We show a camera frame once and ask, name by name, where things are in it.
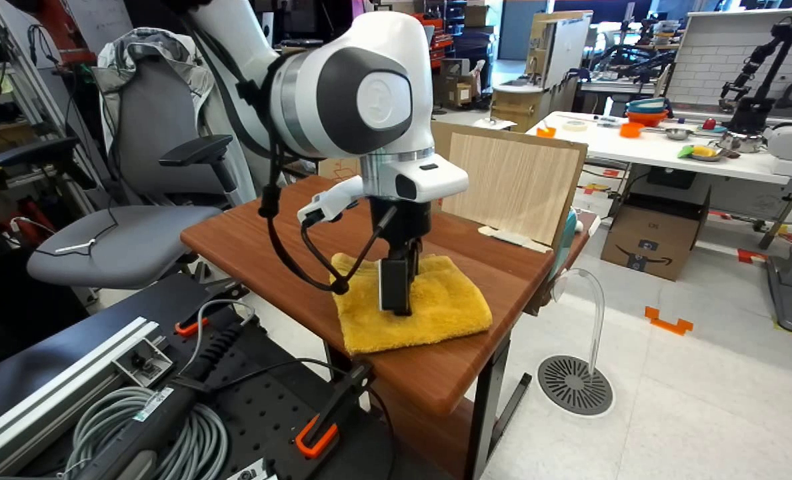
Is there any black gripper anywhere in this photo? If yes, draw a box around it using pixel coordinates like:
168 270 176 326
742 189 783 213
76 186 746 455
366 194 435 317

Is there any yellow terry towel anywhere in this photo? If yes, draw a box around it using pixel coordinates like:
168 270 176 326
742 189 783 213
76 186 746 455
327 250 496 359

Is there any black metal desk leg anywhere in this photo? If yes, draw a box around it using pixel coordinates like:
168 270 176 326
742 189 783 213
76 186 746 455
462 330 536 480

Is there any teal desk edge clamp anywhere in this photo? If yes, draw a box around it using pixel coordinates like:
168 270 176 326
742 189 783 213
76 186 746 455
552 207 586 279

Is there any light wooden board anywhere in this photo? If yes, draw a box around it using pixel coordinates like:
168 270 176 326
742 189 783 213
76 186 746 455
430 117 592 255

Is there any orange black bar clamp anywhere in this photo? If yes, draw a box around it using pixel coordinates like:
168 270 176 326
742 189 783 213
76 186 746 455
171 286 248 342
291 359 378 461

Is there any round grey floor stand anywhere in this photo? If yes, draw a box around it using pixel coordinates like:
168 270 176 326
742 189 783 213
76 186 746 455
532 263 618 422

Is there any brown cardboard box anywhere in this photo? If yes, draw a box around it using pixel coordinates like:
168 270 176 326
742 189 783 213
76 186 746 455
596 185 715 282

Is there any long black power block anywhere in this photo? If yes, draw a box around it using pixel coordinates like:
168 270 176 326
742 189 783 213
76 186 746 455
76 322 251 480

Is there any white work table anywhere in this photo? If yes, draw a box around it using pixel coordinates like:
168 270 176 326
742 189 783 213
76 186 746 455
526 109 792 337

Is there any orange blue bowl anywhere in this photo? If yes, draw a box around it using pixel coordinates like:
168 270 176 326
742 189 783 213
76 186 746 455
623 95 675 127

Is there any grey office chair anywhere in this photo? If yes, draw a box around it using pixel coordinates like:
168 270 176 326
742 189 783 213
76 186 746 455
20 25 267 293

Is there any white pegboard panel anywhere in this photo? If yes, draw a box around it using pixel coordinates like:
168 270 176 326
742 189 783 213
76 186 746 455
664 5 792 115

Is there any grey metal stand pole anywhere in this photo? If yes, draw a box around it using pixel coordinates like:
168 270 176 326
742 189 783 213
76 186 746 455
0 0 116 207

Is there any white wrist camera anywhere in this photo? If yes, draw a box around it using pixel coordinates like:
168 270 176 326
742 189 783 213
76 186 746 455
292 174 367 226

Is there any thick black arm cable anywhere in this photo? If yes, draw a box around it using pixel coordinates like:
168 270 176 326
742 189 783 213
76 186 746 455
258 50 388 298

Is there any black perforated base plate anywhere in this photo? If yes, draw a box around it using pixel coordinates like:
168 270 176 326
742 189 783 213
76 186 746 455
0 270 400 480

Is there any silver rail corner bracket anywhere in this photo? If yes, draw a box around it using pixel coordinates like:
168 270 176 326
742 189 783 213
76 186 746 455
224 455 282 480
111 337 176 387

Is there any orange floor bracket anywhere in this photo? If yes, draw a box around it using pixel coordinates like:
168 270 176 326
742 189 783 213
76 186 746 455
642 303 695 338

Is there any grey coiled cable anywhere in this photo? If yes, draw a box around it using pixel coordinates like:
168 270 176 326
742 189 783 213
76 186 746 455
55 297 238 480

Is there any aluminium extrusion rail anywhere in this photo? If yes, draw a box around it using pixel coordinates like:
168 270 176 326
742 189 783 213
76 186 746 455
0 314 162 458

